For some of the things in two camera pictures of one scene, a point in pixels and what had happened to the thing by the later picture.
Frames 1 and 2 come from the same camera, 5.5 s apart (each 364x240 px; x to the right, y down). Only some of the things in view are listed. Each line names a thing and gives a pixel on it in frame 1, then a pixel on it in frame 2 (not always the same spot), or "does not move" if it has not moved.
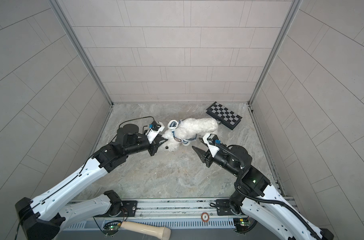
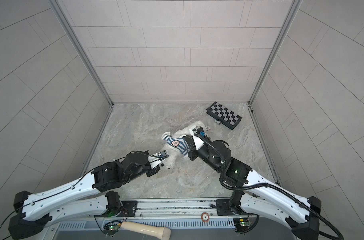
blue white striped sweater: x=173 y=124 to x=179 y=144
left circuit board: x=111 y=227 does not move
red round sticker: x=205 y=216 does not move
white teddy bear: x=187 y=130 to x=176 y=157
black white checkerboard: x=224 y=116 does not move
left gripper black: x=154 y=146 to x=153 y=172
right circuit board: x=241 y=224 does not move
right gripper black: x=205 y=157 to x=190 y=141
